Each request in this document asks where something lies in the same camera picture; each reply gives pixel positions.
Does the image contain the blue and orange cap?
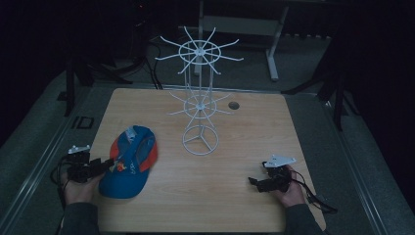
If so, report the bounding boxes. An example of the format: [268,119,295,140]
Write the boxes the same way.
[98,124,160,200]

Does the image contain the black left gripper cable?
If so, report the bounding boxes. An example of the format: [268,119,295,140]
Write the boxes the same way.
[49,154,72,211]

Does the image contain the black metal stand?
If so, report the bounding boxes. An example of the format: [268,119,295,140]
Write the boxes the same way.
[57,57,134,118]
[281,65,361,132]

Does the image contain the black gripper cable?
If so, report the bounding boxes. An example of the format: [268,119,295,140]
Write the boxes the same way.
[49,154,72,211]
[290,168,339,215]

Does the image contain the person's right hand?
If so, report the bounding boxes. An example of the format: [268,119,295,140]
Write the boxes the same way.
[275,164,308,209]

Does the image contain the black floor cables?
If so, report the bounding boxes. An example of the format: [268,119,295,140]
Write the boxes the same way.
[143,40,164,91]

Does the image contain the person's left hand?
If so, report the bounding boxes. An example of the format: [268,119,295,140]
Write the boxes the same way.
[61,171,105,206]

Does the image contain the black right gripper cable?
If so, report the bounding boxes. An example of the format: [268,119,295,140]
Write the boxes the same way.
[290,168,339,215]

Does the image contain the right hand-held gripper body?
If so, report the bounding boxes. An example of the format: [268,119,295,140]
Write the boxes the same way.
[261,154,298,194]

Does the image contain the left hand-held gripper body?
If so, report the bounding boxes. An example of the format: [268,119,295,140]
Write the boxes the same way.
[66,144,96,184]

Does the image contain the white metal desk frame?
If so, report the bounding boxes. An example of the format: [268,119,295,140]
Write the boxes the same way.
[194,0,292,82]

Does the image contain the white wire hook rack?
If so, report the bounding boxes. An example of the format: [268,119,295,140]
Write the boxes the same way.
[154,25,246,157]

